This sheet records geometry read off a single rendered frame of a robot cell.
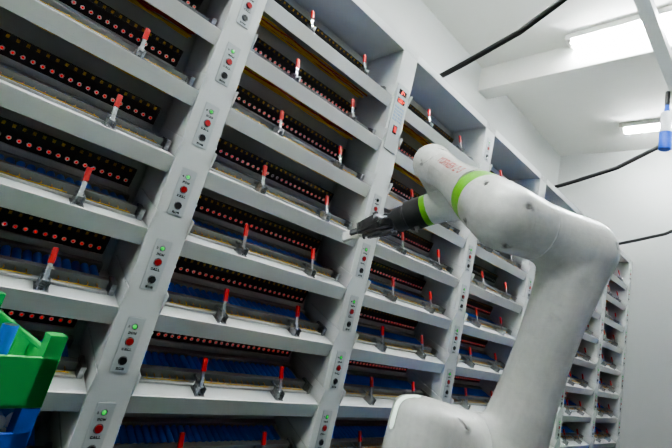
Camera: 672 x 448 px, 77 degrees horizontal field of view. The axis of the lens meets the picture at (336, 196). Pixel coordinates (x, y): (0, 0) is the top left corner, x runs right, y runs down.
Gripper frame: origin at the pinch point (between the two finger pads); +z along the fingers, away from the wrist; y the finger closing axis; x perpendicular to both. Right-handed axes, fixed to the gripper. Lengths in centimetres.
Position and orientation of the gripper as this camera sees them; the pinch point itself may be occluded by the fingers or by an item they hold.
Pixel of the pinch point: (351, 234)
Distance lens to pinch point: 137.1
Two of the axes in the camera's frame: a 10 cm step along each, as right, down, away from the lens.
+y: 5.9, 4.6, 6.7
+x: 0.2, -8.3, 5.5
